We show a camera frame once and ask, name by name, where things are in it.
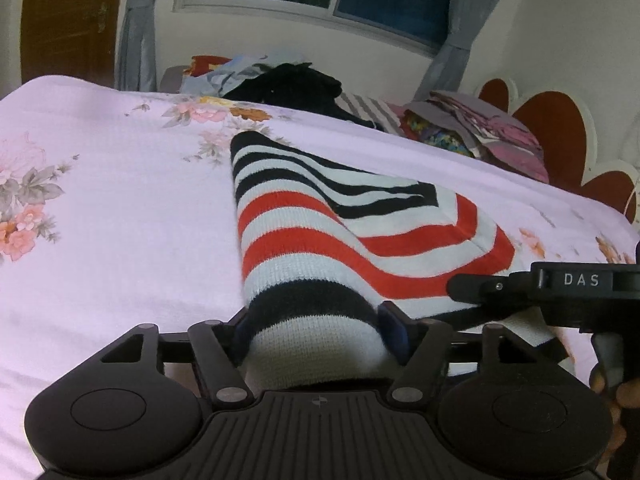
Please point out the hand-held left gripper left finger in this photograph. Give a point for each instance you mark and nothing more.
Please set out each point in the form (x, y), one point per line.
(241, 332)

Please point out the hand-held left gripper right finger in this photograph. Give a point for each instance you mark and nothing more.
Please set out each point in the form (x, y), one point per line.
(395, 334)

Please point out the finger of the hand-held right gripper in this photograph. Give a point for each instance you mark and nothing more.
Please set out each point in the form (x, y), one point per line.
(490, 287)

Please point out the red black white striped sweater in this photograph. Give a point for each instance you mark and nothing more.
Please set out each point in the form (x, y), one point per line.
(360, 240)

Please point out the pile of pink grey clothes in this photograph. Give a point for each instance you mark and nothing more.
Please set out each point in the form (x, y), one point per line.
(480, 135)

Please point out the black clothes heap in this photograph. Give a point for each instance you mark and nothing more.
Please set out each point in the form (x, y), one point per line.
(295, 87)

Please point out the person's right hand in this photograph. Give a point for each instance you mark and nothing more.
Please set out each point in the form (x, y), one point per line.
(616, 425)

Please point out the pink floral bed sheet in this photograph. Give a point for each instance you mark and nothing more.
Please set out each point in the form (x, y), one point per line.
(110, 240)

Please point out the red and white headboard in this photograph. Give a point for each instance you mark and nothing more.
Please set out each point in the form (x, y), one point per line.
(555, 125)

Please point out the grey striped cloth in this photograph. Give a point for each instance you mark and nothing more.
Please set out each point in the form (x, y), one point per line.
(372, 110)

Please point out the grey blue curtain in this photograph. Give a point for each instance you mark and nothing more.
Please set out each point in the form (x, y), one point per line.
(460, 40)
(137, 35)

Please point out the light blue cloth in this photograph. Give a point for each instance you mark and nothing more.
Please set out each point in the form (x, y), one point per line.
(225, 77)

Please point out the red cloth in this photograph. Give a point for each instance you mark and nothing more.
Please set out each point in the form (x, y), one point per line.
(205, 64)

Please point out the brown wooden door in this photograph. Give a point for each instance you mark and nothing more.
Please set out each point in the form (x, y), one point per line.
(70, 20)

